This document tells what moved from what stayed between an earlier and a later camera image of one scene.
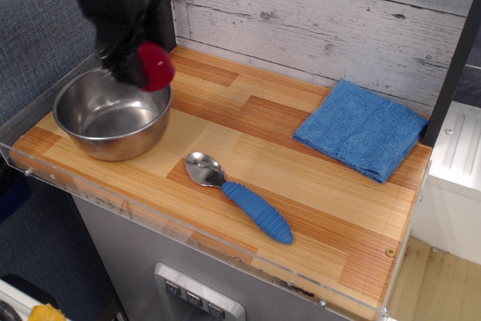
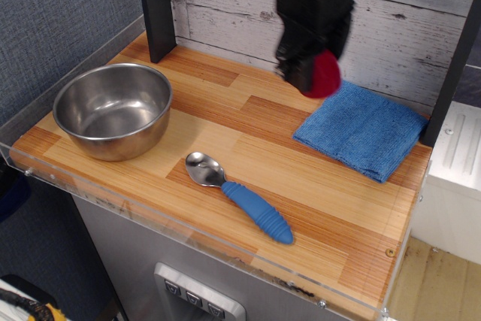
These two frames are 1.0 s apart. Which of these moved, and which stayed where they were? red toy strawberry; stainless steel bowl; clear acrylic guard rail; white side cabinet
Moved: red toy strawberry
Stayed: stainless steel bowl; white side cabinet; clear acrylic guard rail
